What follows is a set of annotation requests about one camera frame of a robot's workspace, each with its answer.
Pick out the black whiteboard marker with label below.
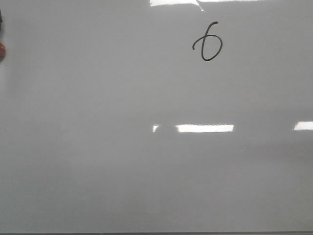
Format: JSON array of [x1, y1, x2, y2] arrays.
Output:
[[0, 13, 6, 61]]

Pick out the white glossy whiteboard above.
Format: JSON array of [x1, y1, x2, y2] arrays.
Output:
[[0, 0, 313, 233]]

